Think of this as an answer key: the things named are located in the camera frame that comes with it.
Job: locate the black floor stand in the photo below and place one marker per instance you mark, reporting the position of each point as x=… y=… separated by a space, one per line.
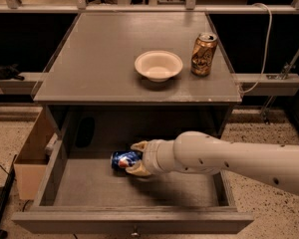
x=4 y=195

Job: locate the open grey top drawer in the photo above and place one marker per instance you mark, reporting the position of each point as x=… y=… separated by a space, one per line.
x=80 y=193

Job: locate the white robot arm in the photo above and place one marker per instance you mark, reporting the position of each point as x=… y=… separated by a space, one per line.
x=196 y=152

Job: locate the gold soda can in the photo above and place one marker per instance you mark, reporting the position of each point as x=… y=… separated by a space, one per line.
x=203 y=53

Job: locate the black object on rail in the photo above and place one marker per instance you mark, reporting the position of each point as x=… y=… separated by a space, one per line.
x=8 y=72

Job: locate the metal drawer knob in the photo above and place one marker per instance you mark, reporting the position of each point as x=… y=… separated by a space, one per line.
x=135 y=233

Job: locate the white paper bowl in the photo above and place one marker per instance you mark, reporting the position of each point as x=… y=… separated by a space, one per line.
x=158 y=66

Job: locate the blue pepsi can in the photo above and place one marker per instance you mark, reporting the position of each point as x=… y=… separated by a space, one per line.
x=127 y=160

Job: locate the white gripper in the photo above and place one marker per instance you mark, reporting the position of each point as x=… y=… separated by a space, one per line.
x=151 y=157

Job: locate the cardboard box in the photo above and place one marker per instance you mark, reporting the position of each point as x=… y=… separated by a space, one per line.
x=31 y=162

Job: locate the metal frame rail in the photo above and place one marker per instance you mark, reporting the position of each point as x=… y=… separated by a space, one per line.
x=267 y=84

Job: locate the grey cabinet counter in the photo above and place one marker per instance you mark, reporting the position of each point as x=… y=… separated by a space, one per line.
x=96 y=70

